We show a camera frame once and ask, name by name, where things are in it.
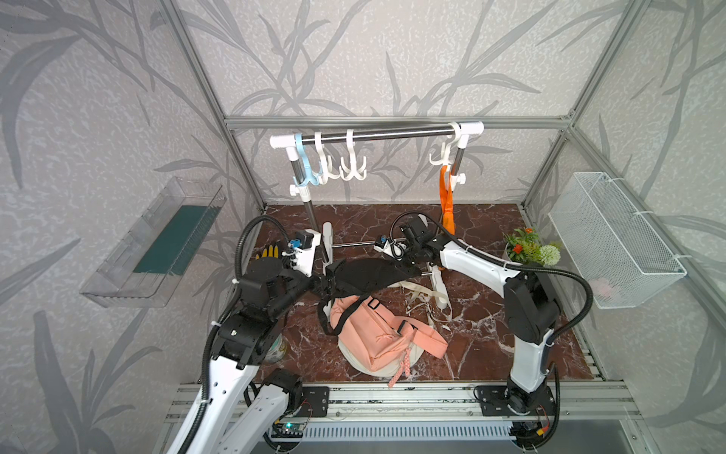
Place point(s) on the potted flower plant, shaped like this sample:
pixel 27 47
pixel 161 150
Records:
pixel 524 246

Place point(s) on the orange sling bag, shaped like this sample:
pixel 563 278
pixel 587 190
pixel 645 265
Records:
pixel 446 201

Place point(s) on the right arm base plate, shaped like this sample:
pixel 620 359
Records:
pixel 502 400

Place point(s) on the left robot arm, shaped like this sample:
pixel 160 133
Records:
pixel 234 351

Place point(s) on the light blue plastic hook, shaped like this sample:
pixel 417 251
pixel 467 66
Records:
pixel 309 177

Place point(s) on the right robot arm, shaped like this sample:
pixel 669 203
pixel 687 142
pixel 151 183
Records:
pixel 530 300

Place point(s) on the white hook rightmost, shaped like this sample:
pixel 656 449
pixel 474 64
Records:
pixel 445 154

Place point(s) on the black sling bag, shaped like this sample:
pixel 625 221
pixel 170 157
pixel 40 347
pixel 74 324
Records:
pixel 358 278

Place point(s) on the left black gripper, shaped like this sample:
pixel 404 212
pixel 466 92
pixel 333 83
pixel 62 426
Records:
pixel 313 282

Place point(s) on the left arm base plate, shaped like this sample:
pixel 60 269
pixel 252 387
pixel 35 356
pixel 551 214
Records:
pixel 308 401

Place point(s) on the green lit circuit board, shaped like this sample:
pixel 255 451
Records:
pixel 288 430

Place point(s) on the yellow black work glove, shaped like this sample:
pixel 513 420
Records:
pixel 270 250

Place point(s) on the clear plastic wall shelf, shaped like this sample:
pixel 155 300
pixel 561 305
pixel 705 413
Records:
pixel 146 267

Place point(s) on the white wire basket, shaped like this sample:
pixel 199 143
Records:
pixel 612 244

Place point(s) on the green tape roll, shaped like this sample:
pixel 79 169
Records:
pixel 278 351

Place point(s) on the cream sling bag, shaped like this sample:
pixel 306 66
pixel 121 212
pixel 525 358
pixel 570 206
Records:
pixel 397 318

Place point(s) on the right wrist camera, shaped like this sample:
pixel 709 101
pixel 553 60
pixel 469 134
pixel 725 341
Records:
pixel 391 247

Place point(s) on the pink sling bag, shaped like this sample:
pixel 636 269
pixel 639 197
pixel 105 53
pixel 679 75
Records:
pixel 385 335

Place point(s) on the white hook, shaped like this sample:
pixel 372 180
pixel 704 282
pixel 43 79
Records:
pixel 445 154
pixel 353 170
pixel 326 171

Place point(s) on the white and chrome garment rack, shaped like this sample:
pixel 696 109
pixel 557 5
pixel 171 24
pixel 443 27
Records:
pixel 334 146

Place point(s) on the aluminium front rail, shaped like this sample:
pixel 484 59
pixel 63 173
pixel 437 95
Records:
pixel 454 401

